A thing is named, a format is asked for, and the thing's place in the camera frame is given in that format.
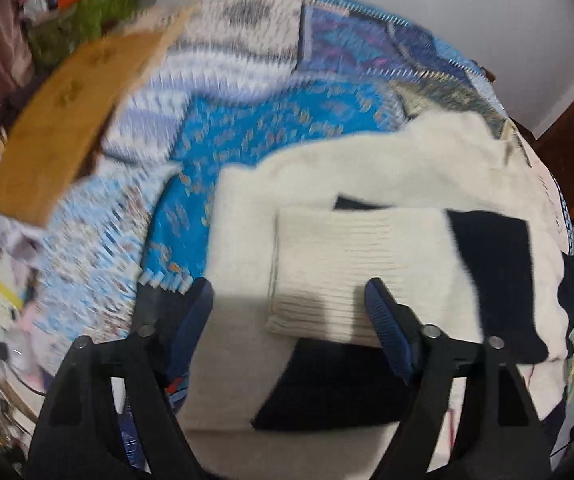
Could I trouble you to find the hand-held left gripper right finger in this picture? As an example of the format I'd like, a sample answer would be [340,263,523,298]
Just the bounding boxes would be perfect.
[364,277,552,480]

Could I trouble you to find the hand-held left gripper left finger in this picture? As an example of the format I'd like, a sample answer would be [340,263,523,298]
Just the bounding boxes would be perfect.
[26,277,215,480]

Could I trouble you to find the cream and black knit sweater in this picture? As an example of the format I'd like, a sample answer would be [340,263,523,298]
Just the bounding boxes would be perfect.
[182,109,574,480]

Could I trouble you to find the pile of papers and clutter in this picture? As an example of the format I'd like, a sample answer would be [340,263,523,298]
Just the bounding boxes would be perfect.
[0,210,50,446]

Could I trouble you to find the blue patchwork quilt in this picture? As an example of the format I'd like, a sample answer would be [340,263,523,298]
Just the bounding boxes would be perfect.
[0,0,574,461]

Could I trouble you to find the green cloth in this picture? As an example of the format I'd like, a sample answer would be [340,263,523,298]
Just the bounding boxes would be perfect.
[28,0,142,70]

